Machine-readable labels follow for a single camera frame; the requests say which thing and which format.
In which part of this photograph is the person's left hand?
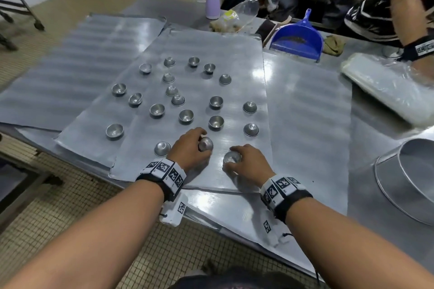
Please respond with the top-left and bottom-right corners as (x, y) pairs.
(168, 127), (213, 173)

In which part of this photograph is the person's right hand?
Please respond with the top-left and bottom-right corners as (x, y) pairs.
(223, 144), (275, 187)

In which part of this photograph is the person's right forearm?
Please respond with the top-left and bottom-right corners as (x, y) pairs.
(284, 194), (434, 289)

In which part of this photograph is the person's left forearm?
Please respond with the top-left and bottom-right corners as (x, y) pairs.
(0, 177), (167, 289)

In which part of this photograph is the group of metal moulds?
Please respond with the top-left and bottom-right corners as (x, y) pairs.
(106, 57), (260, 158)

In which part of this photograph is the black wristband with marker tags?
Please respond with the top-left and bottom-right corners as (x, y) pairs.
(260, 174), (313, 224)
(136, 159), (188, 202)

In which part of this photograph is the flat metal baking sheet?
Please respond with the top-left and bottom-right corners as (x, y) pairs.
(108, 28), (274, 194)
(0, 13), (167, 132)
(262, 51), (354, 217)
(159, 188), (326, 277)
(54, 26), (177, 169)

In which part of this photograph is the blue plastic dustpan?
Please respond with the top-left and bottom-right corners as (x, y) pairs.
(269, 8), (325, 63)

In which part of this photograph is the clear plastic bottle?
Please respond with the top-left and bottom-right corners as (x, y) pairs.
(210, 0), (260, 33)

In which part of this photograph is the brown cloth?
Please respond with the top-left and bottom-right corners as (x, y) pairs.
(322, 35), (345, 56)

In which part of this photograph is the plastic wrapped white package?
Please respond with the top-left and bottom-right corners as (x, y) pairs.
(340, 53), (434, 127)

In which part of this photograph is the large metal bowl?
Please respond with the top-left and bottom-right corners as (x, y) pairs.
(374, 138), (434, 227)

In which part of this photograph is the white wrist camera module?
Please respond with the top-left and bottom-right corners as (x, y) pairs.
(262, 219), (293, 249)
(159, 200), (189, 227)

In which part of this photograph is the wooden handled brush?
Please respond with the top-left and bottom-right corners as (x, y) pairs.
(261, 16), (293, 49)

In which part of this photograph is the metal table frame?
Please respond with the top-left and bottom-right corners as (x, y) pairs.
(0, 155), (64, 220)

